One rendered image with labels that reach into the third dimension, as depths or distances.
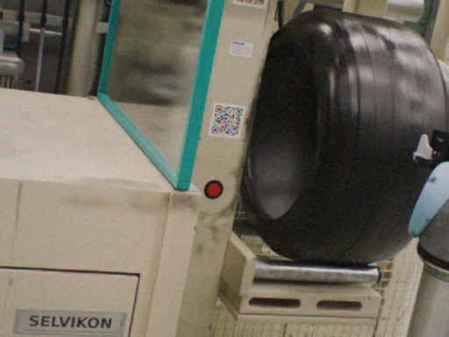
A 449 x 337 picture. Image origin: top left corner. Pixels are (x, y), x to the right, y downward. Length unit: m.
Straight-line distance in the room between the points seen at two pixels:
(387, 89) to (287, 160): 0.58
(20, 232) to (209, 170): 0.88
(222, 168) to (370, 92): 0.37
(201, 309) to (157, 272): 0.89
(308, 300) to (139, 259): 0.92
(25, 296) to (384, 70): 1.02
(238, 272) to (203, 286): 0.12
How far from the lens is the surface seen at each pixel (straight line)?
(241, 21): 1.92
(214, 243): 2.03
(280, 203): 2.34
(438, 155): 1.80
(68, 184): 1.14
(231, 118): 1.95
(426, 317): 1.31
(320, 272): 2.08
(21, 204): 1.14
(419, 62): 2.00
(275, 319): 2.05
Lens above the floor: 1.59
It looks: 14 degrees down
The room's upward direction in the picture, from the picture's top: 11 degrees clockwise
